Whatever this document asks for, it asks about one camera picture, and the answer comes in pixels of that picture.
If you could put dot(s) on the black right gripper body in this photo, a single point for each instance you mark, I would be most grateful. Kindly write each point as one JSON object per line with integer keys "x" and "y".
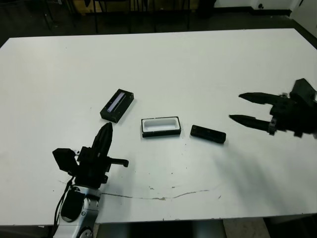
{"x": 292, "y": 116}

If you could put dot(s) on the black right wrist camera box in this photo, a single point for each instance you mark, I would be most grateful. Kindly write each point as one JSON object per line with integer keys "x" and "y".
{"x": 303, "y": 89}

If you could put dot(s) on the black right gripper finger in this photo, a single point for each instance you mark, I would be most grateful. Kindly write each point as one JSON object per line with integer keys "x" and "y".
{"x": 252, "y": 122}
{"x": 260, "y": 98}

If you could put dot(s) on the slim black camera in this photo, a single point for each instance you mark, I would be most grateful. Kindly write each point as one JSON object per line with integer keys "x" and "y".
{"x": 208, "y": 135}

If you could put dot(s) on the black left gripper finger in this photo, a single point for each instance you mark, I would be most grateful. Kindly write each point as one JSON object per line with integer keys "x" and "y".
{"x": 108, "y": 143}
{"x": 99, "y": 143}

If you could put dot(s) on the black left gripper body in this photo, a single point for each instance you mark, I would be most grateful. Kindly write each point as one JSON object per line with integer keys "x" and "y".
{"x": 90, "y": 171}

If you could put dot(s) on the dark waste bin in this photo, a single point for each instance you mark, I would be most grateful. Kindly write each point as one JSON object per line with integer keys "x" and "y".
{"x": 205, "y": 7}

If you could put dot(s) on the white door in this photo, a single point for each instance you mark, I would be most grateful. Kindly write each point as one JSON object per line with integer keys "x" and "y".
{"x": 299, "y": 10}

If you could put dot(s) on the black box base white insert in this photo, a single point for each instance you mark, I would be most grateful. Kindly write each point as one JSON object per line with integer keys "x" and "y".
{"x": 161, "y": 124}

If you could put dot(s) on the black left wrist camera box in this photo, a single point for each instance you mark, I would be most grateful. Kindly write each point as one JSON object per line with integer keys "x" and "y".
{"x": 64, "y": 160}

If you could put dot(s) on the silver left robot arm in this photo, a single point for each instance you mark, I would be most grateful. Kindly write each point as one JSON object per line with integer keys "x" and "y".
{"x": 79, "y": 213}

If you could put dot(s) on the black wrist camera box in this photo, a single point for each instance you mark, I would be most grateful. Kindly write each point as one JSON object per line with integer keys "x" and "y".
{"x": 64, "y": 160}
{"x": 303, "y": 89}

